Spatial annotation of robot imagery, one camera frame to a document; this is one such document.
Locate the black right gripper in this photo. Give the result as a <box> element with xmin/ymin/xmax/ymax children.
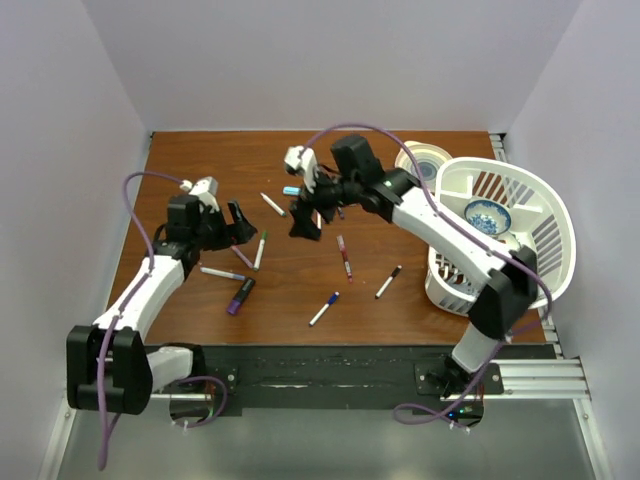
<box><xmin>290</xmin><ymin>163</ymin><xmax>361</xmax><ymax>242</ymax></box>

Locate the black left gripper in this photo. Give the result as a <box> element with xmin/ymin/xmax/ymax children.
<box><xmin>192</xmin><ymin>199</ymin><xmax>256</xmax><ymax>251</ymax></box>

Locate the pink marker pen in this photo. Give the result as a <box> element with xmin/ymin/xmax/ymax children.
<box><xmin>230</xmin><ymin>245</ymin><xmax>254</xmax><ymax>270</ymax></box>

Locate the teal tip white marker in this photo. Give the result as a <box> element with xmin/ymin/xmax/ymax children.
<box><xmin>260</xmin><ymin>192</ymin><xmax>287</xmax><ymax>217</ymax></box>

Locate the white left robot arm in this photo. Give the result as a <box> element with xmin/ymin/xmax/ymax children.
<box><xmin>66</xmin><ymin>194</ymin><xmax>257</xmax><ymax>415</ymax></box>

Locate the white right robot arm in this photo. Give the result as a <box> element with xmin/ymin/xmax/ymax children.
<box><xmin>284</xmin><ymin>135</ymin><xmax>539</xmax><ymax>396</ymax></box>

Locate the light blue highlighter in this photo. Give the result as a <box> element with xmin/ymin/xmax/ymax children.
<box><xmin>282</xmin><ymin>186</ymin><xmax>300</xmax><ymax>196</ymax></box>

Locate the purple black highlighter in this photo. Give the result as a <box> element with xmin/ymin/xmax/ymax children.
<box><xmin>226</xmin><ymin>277</ymin><xmax>256</xmax><ymax>315</ymax></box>

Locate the blue cap marker near front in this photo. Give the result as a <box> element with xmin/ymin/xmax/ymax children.
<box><xmin>309</xmin><ymin>292</ymin><xmax>340</xmax><ymax>327</ymax></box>

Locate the black cap whiteboard marker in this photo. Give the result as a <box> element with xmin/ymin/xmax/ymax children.
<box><xmin>374</xmin><ymin>265</ymin><xmax>403</xmax><ymax>300</ymax></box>

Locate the cream plate with grey spiral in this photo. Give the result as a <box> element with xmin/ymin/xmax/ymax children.
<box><xmin>394</xmin><ymin>141</ymin><xmax>452</xmax><ymax>191</ymax></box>

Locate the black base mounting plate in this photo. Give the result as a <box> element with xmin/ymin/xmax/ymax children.
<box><xmin>88</xmin><ymin>343</ymin><xmax>557</xmax><ymax>421</ymax></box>

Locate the blue floral ceramic bowl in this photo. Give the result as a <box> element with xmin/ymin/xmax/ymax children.
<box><xmin>464</xmin><ymin>199</ymin><xmax>512</xmax><ymax>237</ymax></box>

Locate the white plastic dish rack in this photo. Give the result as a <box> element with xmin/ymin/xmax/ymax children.
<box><xmin>434</xmin><ymin>157</ymin><xmax>576</xmax><ymax>300</ymax></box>

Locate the white watermelon pattern plate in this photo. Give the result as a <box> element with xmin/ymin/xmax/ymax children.
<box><xmin>496</xmin><ymin>231</ymin><xmax>522</xmax><ymax>252</ymax></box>

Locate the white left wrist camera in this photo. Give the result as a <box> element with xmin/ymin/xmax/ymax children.
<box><xmin>180</xmin><ymin>176</ymin><xmax>220</xmax><ymax>212</ymax></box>

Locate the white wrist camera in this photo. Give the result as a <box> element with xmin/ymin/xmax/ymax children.
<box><xmin>284</xmin><ymin>146</ymin><xmax>319</xmax><ymax>193</ymax></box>
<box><xmin>180</xmin><ymin>176</ymin><xmax>220</xmax><ymax>212</ymax></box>

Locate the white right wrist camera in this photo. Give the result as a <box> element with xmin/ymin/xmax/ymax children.
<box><xmin>284</xmin><ymin>146</ymin><xmax>319</xmax><ymax>193</ymax></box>

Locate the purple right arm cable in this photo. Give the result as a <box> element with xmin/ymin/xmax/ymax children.
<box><xmin>302</xmin><ymin>121</ymin><xmax>553</xmax><ymax>427</ymax></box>

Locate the aluminium frame rail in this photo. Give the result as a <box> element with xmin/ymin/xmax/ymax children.
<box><xmin>63</xmin><ymin>355</ymin><xmax>592</xmax><ymax>400</ymax></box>

